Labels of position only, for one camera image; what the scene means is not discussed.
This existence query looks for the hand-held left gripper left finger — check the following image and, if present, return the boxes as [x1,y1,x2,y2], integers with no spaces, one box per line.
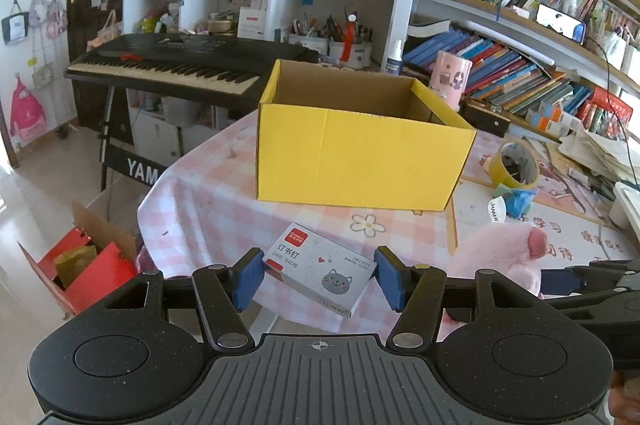
[102,247,264,352]

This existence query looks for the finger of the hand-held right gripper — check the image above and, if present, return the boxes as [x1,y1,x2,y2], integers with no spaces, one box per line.
[541,259,640,301]

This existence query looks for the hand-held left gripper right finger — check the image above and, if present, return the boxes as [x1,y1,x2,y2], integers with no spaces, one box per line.
[376,246,540,350]

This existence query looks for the pink plush toy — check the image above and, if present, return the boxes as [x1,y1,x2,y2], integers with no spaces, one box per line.
[442,222,547,323]

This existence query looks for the white staple box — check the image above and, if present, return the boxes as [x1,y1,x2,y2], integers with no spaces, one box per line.
[261,222,378,320]

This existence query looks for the blue toy truck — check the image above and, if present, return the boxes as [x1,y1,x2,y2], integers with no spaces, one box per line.
[502,186,538,218]

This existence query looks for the yellow tape roll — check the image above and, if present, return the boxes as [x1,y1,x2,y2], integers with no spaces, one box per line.
[487,140,541,192]

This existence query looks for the yellow cardboard box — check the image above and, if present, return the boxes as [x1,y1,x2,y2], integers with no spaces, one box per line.
[256,59,477,212]

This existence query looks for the desktop with pink checkered cloth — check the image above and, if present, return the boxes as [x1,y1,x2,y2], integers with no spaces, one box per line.
[137,105,640,356]

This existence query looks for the person's right hand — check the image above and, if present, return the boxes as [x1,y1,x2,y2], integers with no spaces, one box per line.
[610,372,640,425]

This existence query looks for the white plastic container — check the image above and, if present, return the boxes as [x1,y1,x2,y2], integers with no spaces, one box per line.
[612,182,640,228]

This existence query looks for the pile of papers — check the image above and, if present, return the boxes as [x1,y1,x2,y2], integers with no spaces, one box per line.
[557,130,640,206]

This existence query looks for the red cardboard box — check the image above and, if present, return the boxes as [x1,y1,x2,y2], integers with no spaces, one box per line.
[17,200,141,318]

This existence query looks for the black keyboard stand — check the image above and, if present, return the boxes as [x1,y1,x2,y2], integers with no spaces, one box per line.
[97,85,186,192]

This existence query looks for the pink cartoon canister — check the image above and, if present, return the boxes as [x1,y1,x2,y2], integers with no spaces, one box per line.
[431,51,473,111]

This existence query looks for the small clear spray bottle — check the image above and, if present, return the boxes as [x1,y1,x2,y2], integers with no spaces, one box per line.
[384,39,405,75]

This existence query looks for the rows of books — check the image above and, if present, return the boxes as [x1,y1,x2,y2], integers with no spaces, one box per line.
[402,0,640,141]

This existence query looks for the white pen holder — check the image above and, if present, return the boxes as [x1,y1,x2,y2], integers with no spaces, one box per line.
[287,12,375,68]

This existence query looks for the black electronic keyboard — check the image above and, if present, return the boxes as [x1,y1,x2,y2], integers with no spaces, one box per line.
[64,32,321,98]

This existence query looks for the white box with red label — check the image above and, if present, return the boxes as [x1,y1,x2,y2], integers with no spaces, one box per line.
[237,6,269,40]

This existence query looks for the smartphone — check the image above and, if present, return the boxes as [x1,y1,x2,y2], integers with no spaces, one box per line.
[536,3,586,42]

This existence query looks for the pink backpack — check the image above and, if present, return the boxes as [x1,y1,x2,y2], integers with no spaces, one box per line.
[10,75,48,141]

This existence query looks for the white shelf unit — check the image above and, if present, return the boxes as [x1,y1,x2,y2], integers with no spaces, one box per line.
[122,0,401,71]

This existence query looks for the dark tote bag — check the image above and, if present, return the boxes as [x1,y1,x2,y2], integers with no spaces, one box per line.
[1,0,30,46]

